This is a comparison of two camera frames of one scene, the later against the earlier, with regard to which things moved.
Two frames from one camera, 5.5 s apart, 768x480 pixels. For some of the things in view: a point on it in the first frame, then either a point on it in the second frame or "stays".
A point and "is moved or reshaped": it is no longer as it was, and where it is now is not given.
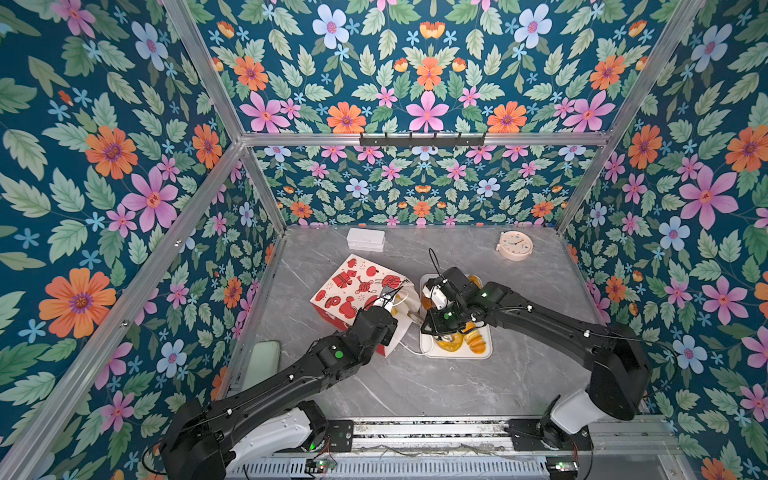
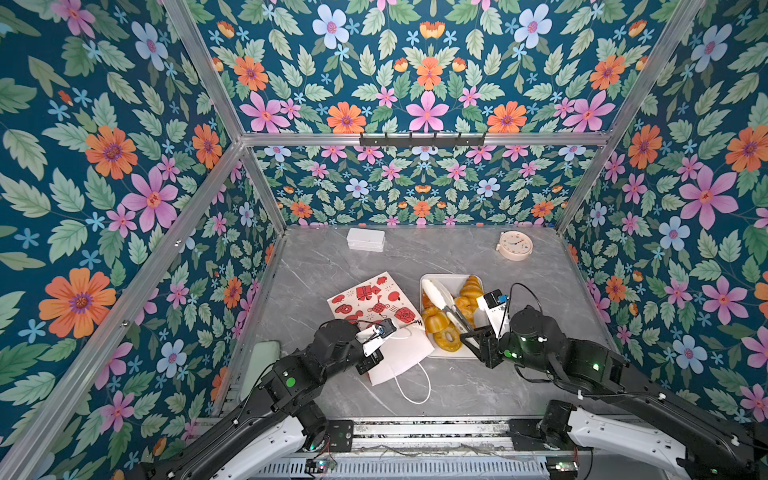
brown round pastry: (427, 302) stays
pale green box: (264, 362) stays
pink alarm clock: (514, 245) stays
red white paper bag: (357, 284) is moved or reshaped
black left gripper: (394, 321) -> (375, 360)
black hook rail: (422, 139) stays
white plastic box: (366, 239) stays
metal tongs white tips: (408, 306) is moved or reshaped
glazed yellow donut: (454, 345) stays
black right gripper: (431, 325) -> (484, 344)
